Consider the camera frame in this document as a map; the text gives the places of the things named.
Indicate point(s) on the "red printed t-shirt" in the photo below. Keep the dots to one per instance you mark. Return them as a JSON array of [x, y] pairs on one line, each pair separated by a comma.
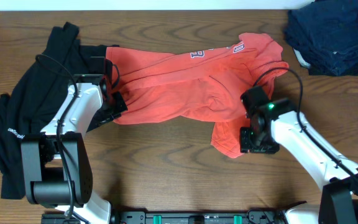
[[204, 85]]

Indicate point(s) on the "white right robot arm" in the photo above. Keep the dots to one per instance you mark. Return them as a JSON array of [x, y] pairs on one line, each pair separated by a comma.
[[275, 124]]

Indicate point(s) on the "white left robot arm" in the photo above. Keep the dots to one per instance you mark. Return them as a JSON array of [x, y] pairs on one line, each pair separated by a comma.
[[57, 171]]

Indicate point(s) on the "black t-shirt white logo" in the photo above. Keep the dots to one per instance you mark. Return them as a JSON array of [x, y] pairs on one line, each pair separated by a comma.
[[36, 99]]

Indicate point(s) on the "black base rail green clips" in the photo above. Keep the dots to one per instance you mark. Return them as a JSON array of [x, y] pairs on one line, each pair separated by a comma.
[[254, 216]]

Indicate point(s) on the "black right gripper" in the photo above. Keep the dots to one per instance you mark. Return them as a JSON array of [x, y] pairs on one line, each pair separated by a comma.
[[245, 144]]

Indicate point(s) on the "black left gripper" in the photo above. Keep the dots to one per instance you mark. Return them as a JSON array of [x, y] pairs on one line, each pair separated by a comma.
[[120, 107]]

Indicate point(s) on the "navy blue folded garment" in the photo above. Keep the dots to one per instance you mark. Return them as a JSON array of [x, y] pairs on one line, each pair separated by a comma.
[[325, 36]]

